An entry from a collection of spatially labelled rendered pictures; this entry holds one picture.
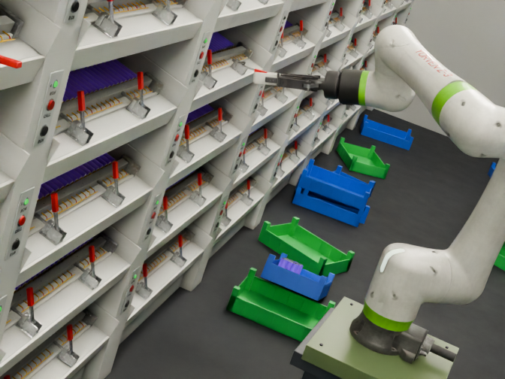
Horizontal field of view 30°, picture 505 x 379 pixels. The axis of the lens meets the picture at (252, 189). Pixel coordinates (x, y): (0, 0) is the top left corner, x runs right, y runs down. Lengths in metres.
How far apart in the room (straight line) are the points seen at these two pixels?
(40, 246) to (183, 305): 1.22
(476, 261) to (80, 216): 0.96
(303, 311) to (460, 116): 1.23
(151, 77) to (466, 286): 0.90
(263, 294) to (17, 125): 1.80
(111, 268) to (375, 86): 0.83
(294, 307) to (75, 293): 1.22
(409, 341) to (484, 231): 0.32
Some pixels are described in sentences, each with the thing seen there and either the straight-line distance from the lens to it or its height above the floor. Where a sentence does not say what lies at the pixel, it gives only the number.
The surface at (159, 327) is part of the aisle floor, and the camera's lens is 2.76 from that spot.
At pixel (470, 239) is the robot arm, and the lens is 2.29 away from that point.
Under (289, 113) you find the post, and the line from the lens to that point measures 3.50.
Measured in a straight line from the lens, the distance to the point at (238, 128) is 2.81.
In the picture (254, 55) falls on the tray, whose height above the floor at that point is 0.78.
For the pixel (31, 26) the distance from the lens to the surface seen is 1.43.
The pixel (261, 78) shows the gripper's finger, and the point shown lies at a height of 0.77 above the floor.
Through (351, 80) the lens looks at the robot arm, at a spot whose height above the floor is 0.85.
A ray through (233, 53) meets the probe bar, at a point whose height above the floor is 0.79.
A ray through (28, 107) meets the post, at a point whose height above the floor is 0.87.
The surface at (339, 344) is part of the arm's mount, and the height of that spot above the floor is 0.32.
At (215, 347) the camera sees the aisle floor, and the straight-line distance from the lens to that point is 2.75.
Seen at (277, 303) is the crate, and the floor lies 0.00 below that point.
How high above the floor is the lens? 1.32
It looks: 19 degrees down
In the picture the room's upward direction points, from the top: 19 degrees clockwise
